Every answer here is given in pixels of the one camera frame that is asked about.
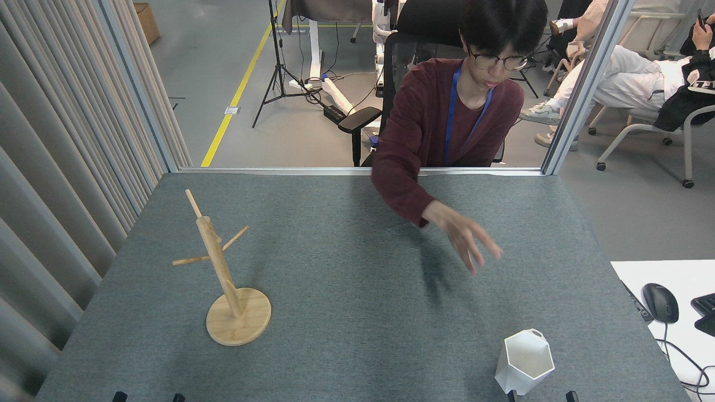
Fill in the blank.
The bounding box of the white faceted cup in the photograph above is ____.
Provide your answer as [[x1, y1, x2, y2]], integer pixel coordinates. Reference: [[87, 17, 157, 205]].
[[495, 328, 556, 396]]

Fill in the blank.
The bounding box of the silver frame rail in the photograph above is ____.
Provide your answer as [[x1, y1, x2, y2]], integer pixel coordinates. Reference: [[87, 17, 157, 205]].
[[178, 166, 545, 178]]

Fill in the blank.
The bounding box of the silver frame post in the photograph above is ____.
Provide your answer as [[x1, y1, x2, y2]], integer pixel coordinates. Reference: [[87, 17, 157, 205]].
[[541, 0, 637, 176]]

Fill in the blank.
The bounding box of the white chair on castors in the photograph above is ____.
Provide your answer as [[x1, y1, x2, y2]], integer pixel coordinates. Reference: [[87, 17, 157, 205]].
[[588, 11, 715, 189]]

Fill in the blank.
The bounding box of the seated person in background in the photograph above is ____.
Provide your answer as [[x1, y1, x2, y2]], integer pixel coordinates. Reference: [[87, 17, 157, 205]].
[[519, 8, 715, 151], [547, 0, 611, 73]]

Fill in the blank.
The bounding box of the black tripod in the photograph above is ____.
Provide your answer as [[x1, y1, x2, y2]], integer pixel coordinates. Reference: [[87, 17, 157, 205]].
[[511, 68, 540, 99], [252, 0, 326, 129]]

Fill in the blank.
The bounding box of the black computer mouse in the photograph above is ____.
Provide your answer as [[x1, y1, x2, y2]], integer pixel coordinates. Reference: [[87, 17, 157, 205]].
[[641, 283, 680, 324]]

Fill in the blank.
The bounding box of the cardboard box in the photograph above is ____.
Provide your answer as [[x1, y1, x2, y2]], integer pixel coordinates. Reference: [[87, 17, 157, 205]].
[[133, 3, 161, 46]]

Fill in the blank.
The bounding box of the person at table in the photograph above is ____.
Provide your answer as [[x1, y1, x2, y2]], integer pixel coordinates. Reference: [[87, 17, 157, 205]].
[[371, 0, 548, 228]]

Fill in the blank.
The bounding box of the black mouse cable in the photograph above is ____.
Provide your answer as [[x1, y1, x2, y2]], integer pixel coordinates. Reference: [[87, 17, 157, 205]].
[[656, 323, 715, 395]]

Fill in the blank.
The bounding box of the white wheeled stand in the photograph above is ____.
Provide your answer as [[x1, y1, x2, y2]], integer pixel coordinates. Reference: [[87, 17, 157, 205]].
[[351, 0, 401, 97]]

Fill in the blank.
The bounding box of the white side table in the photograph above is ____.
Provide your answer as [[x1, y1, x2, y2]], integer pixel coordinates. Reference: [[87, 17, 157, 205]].
[[610, 260, 715, 402]]

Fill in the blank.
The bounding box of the black flat device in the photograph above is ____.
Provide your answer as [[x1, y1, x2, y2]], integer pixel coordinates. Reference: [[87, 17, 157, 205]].
[[622, 281, 654, 323]]

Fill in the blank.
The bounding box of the wooden cup rack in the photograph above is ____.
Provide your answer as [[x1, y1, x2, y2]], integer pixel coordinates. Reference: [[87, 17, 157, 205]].
[[172, 189, 272, 347]]

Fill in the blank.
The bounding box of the beige curtain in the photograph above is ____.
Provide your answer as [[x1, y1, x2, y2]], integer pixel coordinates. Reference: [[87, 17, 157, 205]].
[[0, 0, 193, 402]]

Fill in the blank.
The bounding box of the black office chair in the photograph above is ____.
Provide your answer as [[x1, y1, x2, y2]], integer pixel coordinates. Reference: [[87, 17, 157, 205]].
[[338, 0, 506, 167]]

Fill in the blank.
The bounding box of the person's right hand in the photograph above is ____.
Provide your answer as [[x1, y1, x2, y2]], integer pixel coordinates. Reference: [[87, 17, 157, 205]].
[[422, 200, 503, 277]]

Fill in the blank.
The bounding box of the black keyboard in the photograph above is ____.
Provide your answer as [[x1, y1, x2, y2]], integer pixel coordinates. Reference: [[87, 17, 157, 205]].
[[691, 293, 715, 338]]

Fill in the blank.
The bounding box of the blue lanyard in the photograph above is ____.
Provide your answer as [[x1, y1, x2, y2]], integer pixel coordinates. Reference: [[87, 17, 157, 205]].
[[444, 59, 495, 166]]

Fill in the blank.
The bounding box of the white-legged desk with dark cover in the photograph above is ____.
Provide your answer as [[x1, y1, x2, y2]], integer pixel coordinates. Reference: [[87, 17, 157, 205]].
[[282, 0, 374, 115]]

